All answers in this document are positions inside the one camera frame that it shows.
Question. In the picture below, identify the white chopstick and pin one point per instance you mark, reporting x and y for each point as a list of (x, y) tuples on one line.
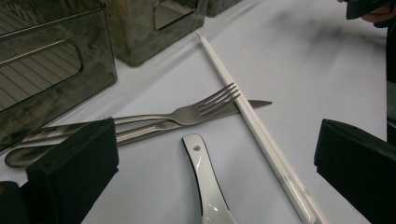
[(314, 207), (271, 152)]

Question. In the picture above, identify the metal fork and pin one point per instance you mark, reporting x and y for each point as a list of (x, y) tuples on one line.
[(186, 115)]

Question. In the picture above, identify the smoky transparent plastic bin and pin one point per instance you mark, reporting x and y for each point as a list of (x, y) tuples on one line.
[(93, 62), (218, 7), (134, 37)]

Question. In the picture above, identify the white ceramic spoon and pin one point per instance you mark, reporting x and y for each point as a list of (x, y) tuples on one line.
[(202, 174)]

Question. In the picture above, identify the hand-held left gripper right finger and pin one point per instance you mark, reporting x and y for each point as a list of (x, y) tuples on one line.
[(361, 168)]

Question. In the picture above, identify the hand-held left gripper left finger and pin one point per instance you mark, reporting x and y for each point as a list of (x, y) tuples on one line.
[(71, 174)]

